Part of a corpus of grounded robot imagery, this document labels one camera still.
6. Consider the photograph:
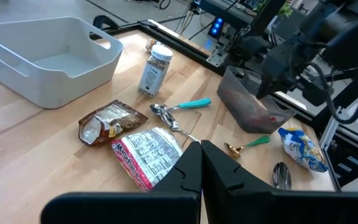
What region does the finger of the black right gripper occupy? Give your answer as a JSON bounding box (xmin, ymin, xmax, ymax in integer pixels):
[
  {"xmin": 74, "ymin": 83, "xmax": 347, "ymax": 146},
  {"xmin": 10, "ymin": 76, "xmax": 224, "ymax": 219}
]
[
  {"xmin": 268, "ymin": 79, "xmax": 295, "ymax": 95},
  {"xmin": 256, "ymin": 71, "xmax": 280, "ymax": 100}
]

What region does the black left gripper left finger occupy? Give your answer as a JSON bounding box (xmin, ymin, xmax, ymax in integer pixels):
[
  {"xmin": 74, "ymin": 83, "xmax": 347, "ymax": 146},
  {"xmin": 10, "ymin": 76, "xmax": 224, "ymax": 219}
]
[{"xmin": 40, "ymin": 141, "xmax": 203, "ymax": 224}]

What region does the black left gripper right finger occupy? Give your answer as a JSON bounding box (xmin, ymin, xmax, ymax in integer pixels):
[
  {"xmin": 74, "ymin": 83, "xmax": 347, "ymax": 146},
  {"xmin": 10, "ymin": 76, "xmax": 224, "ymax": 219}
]
[{"xmin": 201, "ymin": 139, "xmax": 358, "ymax": 224}]

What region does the red ramen noodle packet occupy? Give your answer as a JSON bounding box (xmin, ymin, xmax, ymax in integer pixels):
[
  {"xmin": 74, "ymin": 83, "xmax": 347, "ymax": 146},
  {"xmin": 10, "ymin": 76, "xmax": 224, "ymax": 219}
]
[{"xmin": 228, "ymin": 90, "xmax": 278, "ymax": 124}]

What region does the pink Maruchan ramen packet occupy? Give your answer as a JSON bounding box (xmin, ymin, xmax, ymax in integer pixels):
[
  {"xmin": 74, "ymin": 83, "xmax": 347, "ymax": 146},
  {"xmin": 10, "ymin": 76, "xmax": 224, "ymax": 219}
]
[{"xmin": 111, "ymin": 126, "xmax": 183, "ymax": 192}]

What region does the blue yellow snack packet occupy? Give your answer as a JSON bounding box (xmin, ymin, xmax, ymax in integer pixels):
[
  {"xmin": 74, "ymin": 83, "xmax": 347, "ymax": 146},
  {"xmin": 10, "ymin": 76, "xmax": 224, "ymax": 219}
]
[{"xmin": 277, "ymin": 127, "xmax": 329, "ymax": 173}]

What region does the gold spoon green handle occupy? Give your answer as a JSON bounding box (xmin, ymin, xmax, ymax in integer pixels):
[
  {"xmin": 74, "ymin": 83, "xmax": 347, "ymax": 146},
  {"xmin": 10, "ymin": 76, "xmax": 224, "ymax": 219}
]
[{"xmin": 223, "ymin": 135, "xmax": 272, "ymax": 159}]

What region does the steel spoon teal handle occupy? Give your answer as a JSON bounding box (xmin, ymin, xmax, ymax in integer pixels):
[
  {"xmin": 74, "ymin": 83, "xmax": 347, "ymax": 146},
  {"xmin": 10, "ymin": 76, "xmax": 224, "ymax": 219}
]
[{"xmin": 149, "ymin": 98, "xmax": 213, "ymax": 116}]

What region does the dark translucent plastic bin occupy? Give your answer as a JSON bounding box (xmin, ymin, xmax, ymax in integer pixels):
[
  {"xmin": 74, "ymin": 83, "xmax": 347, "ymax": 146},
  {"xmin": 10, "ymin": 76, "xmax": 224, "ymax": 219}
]
[{"xmin": 216, "ymin": 65, "xmax": 296, "ymax": 134}]

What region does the dark steel spoon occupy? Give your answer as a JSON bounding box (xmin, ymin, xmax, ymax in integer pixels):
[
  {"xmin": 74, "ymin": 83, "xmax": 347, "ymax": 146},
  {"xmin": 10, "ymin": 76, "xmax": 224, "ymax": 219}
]
[{"xmin": 272, "ymin": 161, "xmax": 292, "ymax": 190}]

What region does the black box with blue lights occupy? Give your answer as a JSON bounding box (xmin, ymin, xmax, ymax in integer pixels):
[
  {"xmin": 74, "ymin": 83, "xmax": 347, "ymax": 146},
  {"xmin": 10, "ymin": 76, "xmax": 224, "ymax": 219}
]
[{"xmin": 208, "ymin": 16, "xmax": 226, "ymax": 40}]

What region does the brown snack packet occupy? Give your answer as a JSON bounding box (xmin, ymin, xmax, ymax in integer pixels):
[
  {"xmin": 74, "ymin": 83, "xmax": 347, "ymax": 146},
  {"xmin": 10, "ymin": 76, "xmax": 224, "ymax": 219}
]
[{"xmin": 78, "ymin": 99, "xmax": 149, "ymax": 146}]

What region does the bagel sesame seasoning jar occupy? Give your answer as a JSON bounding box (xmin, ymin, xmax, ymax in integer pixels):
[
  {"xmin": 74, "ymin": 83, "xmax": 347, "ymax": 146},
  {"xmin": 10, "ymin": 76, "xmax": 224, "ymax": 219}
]
[{"xmin": 137, "ymin": 44, "xmax": 173, "ymax": 98}]

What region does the small glass spice jar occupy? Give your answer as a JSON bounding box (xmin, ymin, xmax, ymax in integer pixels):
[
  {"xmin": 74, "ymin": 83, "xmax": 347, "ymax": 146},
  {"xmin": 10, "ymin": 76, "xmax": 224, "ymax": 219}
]
[{"xmin": 145, "ymin": 39, "xmax": 165, "ymax": 53}]

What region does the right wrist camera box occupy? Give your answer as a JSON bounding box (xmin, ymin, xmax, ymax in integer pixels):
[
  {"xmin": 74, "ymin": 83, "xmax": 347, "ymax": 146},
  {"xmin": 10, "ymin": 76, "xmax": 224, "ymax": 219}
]
[{"xmin": 301, "ymin": 79, "xmax": 334, "ymax": 107}]

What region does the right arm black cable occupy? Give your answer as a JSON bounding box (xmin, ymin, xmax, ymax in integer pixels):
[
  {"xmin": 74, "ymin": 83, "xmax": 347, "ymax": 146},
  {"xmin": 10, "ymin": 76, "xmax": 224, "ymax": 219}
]
[{"xmin": 309, "ymin": 34, "xmax": 358, "ymax": 125}]

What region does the steel spoon orange handle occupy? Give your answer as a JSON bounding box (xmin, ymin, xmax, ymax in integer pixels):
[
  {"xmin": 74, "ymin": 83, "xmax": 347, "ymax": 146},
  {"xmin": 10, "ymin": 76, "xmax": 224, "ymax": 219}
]
[{"xmin": 158, "ymin": 107, "xmax": 201, "ymax": 143}]

